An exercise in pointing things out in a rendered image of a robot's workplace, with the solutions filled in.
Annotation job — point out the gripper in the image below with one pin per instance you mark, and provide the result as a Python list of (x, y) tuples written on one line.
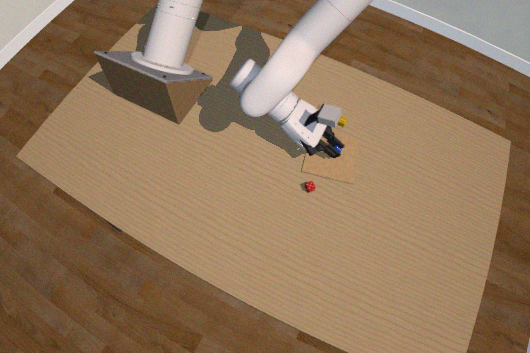
[(309, 136)]

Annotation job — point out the red die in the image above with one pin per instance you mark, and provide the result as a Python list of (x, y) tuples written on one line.
[(309, 187)]

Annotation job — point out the tan square mat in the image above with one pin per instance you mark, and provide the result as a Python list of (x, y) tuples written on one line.
[(341, 168)]

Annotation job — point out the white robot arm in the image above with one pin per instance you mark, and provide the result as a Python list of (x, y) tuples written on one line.
[(270, 91)]

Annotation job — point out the yellow die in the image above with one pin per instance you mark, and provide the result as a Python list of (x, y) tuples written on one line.
[(342, 121)]

